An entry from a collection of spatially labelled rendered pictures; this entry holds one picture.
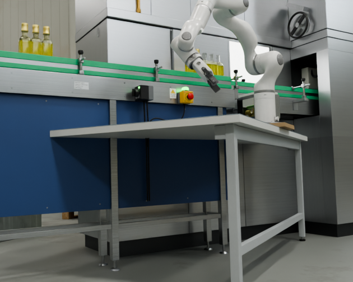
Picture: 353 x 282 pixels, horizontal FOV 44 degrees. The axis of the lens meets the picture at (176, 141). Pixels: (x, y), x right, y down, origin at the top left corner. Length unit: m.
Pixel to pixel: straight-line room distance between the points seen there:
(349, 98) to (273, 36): 0.77
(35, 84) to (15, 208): 0.62
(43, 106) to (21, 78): 0.18
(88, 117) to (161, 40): 0.90
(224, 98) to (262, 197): 0.94
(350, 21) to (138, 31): 1.74
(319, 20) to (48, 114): 2.23
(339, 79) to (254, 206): 1.16
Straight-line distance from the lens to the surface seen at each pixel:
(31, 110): 2.29
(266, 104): 2.53
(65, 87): 2.33
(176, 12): 3.14
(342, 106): 3.54
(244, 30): 2.49
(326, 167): 3.45
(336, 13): 3.70
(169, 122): 1.90
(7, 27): 10.07
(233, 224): 1.84
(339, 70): 3.58
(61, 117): 2.32
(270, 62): 2.53
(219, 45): 3.24
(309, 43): 3.65
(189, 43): 2.06
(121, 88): 2.45
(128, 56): 2.86
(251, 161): 3.32
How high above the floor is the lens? 0.52
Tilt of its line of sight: 4 degrees up
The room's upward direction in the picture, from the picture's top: 2 degrees counter-clockwise
